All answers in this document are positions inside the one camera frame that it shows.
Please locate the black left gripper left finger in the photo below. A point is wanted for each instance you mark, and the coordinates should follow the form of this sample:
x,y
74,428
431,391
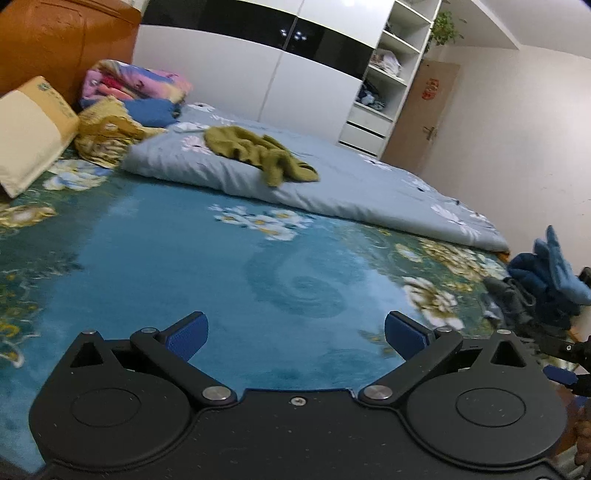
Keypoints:
x,y
186,336

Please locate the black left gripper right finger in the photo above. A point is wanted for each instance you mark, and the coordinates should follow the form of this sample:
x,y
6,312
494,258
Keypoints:
x,y
406,336

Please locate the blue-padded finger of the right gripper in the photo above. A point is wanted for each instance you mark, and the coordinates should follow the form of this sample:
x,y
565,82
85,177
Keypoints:
x,y
560,376

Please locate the blue fleece garment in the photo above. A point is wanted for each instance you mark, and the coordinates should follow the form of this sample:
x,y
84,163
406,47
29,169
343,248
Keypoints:
x,y
559,294

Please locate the teal floral bed sheet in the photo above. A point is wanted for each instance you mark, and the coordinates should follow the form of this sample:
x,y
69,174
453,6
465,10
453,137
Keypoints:
x,y
294,300

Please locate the dark grey garment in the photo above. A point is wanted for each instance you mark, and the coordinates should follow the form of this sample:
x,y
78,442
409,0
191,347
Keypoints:
x,y
517,305

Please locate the light blue floral duvet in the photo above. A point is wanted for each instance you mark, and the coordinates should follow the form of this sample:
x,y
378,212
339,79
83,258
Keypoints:
x,y
352,185

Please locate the olive green sweater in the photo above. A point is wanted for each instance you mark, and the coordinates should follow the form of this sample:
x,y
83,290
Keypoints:
x,y
265,153

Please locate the brown wooden door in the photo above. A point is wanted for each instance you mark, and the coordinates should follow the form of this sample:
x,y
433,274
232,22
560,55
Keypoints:
x,y
417,125

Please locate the yellow cartoon pillow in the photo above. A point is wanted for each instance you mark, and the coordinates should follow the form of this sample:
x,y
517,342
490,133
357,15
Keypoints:
x,y
106,131

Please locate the dark blue pillow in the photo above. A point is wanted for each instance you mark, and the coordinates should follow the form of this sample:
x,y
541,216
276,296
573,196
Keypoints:
x,y
129,114

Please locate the white open shelf unit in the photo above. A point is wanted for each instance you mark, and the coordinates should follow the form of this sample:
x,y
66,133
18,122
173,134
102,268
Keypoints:
x,y
388,78

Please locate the red door decoration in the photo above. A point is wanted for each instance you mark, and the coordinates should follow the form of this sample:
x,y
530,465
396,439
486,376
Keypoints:
x,y
431,89

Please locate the cream yellow pillow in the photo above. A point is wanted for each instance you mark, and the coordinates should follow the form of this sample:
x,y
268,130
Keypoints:
x,y
37,124

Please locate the colourful folded cartoon quilt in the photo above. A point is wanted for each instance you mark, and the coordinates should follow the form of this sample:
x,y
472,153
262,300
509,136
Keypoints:
x,y
129,82

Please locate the white black sliding wardrobe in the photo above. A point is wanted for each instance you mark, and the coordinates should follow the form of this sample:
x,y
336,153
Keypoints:
x,y
296,65

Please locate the green hanging plant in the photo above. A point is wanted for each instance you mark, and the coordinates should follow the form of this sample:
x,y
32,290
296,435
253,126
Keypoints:
x,y
444,30

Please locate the wooden bed headboard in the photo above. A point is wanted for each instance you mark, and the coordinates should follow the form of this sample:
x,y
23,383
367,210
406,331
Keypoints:
x,y
62,40

